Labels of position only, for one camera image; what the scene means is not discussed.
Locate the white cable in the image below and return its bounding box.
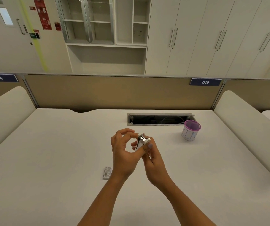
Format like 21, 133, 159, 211
160, 116, 185, 125

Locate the desk cable tray opening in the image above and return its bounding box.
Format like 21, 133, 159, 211
127, 113, 196, 126

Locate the small white staple box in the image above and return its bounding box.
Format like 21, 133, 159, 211
103, 166, 112, 180

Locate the red wall poster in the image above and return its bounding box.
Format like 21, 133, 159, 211
33, 0, 52, 30

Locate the person's right forearm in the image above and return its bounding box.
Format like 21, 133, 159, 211
149, 178, 218, 226

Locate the cream door with window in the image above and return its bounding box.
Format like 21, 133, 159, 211
0, 0, 46, 74

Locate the white wall cabinet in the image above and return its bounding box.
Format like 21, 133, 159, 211
145, 0, 270, 78

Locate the small silver stapler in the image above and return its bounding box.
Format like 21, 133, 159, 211
136, 133, 151, 151

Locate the person's left forearm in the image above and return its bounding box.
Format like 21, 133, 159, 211
77, 172, 135, 226

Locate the person's right hand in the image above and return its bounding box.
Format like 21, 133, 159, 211
131, 137, 171, 187

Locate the person's left hand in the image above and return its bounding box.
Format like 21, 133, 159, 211
111, 128, 142, 179

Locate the white rounded desk divider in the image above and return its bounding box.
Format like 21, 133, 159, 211
0, 86, 37, 160
213, 90, 270, 180

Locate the white cup with purple rim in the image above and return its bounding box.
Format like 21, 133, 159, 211
181, 120, 201, 141

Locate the white shelf cabinet with glass doors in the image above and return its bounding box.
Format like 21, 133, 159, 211
54, 0, 152, 75

